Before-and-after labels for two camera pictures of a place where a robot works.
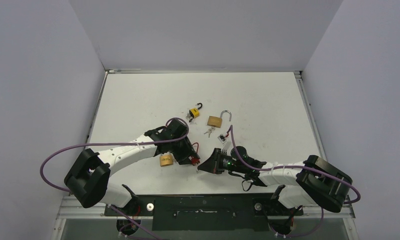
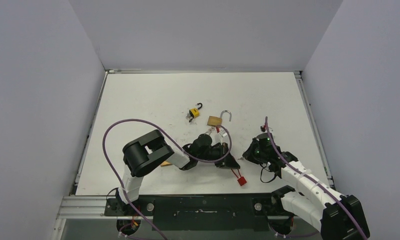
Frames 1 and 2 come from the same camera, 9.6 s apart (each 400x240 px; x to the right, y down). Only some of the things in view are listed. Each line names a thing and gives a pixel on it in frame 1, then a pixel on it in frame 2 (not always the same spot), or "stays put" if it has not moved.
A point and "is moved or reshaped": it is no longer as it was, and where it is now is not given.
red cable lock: (195, 161) is moved or reshaped
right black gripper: (218, 162) to (253, 153)
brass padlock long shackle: (165, 160) stays put
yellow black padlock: (194, 112) stays put
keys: (210, 131) stays put
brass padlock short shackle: (217, 121) stays put
